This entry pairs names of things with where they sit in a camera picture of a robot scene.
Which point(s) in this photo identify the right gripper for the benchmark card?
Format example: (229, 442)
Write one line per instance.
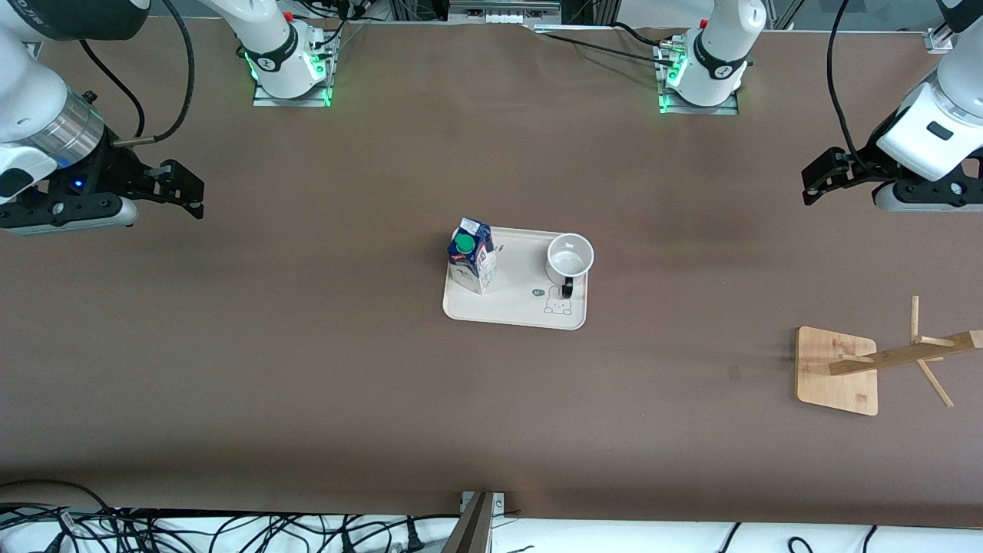
(115, 173)

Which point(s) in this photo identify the aluminium frame corner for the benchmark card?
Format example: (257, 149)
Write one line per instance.
(938, 40)

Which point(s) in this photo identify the metal frame fixture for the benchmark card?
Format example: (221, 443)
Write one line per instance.
(503, 11)

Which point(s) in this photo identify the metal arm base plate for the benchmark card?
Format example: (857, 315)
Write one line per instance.
(729, 110)
(269, 101)

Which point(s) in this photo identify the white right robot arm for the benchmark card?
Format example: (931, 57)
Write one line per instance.
(23, 84)

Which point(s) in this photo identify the beige rabbit print tray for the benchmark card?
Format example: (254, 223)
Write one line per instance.
(514, 299)

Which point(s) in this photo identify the wooden cup rack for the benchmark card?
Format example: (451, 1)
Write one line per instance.
(837, 384)

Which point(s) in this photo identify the blue milk carton green cap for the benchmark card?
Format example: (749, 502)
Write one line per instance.
(476, 265)

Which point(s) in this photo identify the metal camera post bracket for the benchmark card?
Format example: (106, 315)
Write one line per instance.
(476, 530)

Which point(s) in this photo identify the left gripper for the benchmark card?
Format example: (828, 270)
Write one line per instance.
(862, 167)

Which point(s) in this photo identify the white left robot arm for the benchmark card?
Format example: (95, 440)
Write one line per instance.
(722, 46)

